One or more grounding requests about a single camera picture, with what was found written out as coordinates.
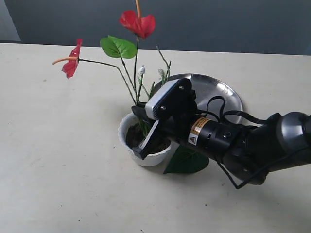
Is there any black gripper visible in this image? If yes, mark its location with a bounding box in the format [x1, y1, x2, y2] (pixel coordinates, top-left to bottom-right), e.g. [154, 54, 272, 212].
[131, 90, 197, 160]

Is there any artificial red anthurium plant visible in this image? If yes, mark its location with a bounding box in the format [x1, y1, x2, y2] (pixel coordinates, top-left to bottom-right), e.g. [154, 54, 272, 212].
[52, 0, 209, 175]

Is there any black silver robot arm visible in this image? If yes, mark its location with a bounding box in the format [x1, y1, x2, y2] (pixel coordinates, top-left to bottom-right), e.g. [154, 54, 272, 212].
[132, 89, 311, 186]

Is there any white scalloped flower pot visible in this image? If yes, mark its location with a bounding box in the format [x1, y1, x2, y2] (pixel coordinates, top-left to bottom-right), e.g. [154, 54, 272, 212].
[118, 113, 177, 166]

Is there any dark soil in pot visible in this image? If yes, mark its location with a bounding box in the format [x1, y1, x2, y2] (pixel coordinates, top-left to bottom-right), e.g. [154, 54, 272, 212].
[126, 123, 171, 154]

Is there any round steel plate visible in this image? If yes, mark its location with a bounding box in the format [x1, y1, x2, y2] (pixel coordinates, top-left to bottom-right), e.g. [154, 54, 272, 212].
[154, 74, 243, 126]

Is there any black camera cable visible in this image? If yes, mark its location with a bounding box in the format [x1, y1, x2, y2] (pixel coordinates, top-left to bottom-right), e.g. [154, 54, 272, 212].
[196, 96, 311, 190]

